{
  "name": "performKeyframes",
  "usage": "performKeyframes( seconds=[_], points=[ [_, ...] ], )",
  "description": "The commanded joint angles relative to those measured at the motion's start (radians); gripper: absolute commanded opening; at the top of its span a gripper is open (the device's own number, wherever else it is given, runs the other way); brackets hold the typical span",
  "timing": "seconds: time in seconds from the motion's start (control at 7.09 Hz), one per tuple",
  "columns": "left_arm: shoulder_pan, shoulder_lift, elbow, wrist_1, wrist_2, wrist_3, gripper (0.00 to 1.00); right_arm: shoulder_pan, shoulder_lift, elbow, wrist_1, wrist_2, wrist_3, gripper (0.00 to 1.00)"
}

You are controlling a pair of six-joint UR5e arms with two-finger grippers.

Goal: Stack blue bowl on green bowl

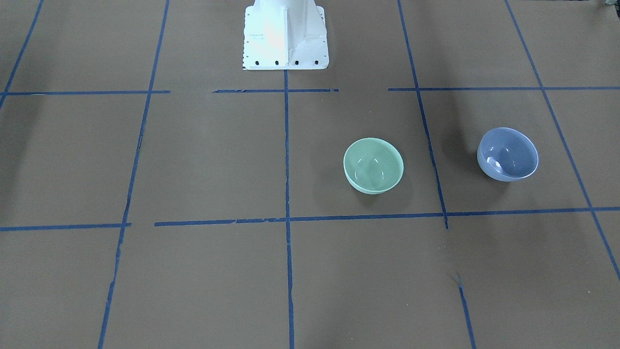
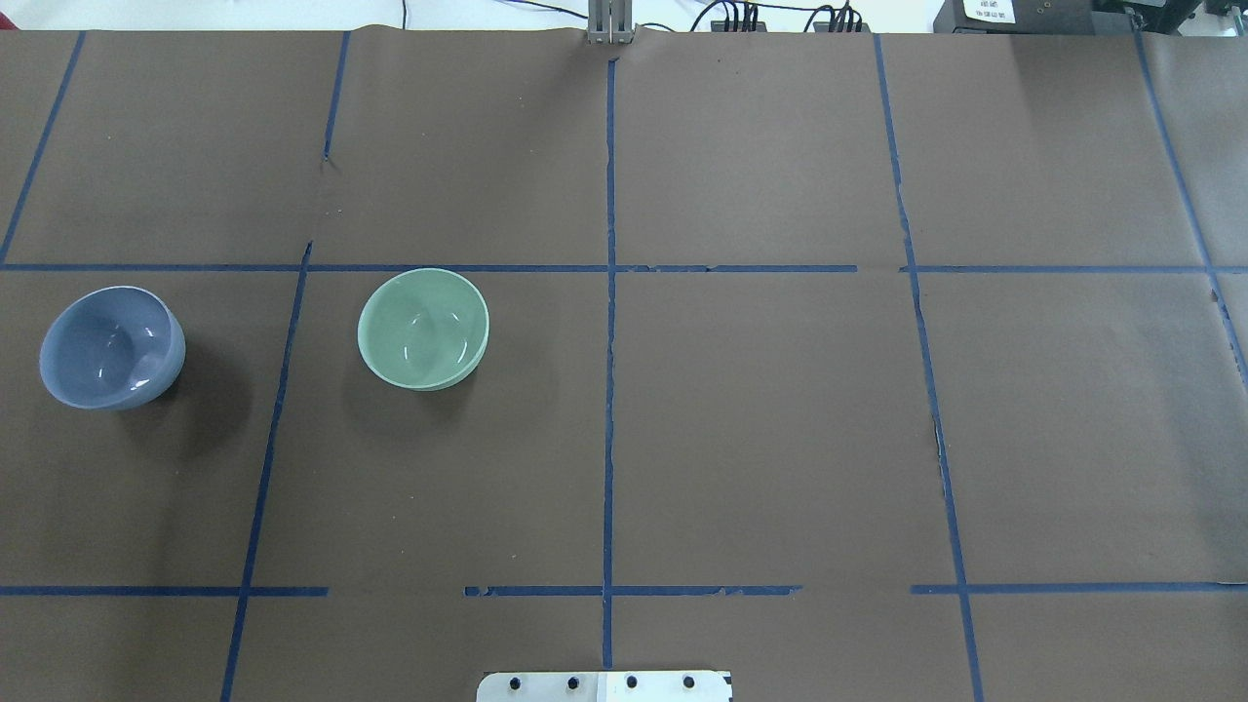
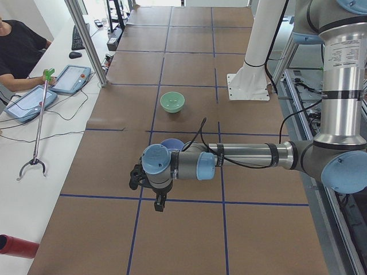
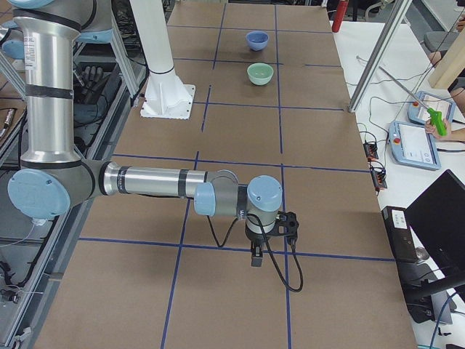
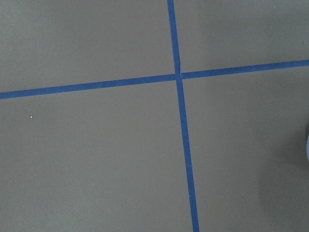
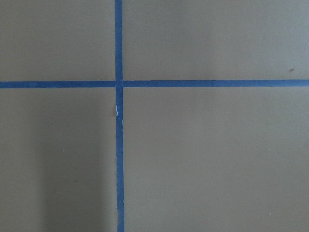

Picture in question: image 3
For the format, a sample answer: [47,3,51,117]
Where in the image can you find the green bowl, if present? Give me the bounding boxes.
[160,91,185,113]

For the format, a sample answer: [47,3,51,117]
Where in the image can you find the white pillar with base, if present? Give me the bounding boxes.
[227,0,288,101]

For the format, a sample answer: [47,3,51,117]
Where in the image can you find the far blue teach pendant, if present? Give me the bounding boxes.
[49,65,91,95]

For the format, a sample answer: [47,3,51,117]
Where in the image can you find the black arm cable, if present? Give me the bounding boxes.
[182,117,273,168]

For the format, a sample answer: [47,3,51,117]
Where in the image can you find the blue bowl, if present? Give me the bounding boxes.
[161,138,185,151]

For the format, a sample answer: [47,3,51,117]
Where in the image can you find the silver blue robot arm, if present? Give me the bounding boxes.
[129,1,366,211]

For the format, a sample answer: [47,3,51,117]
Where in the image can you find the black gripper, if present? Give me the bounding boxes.
[150,183,173,212]

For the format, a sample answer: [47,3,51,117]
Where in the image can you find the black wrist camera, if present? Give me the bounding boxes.
[129,164,149,190]

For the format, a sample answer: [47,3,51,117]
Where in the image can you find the green handled reacher grabber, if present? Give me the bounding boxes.
[16,68,54,181]

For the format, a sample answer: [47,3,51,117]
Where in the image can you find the black computer mouse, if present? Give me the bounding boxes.
[69,51,82,59]

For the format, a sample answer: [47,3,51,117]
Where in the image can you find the black keyboard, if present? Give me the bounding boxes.
[71,26,85,51]

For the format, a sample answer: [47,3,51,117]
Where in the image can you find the blue teach pendant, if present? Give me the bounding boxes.
[4,85,44,123]
[49,65,91,95]

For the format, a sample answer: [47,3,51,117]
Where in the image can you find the red cylinder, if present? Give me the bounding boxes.
[1,234,39,258]

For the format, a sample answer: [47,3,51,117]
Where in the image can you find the aluminium frame post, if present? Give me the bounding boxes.
[64,0,108,87]

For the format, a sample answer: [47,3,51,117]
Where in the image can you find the near blue teach pendant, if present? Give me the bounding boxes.
[4,85,44,123]

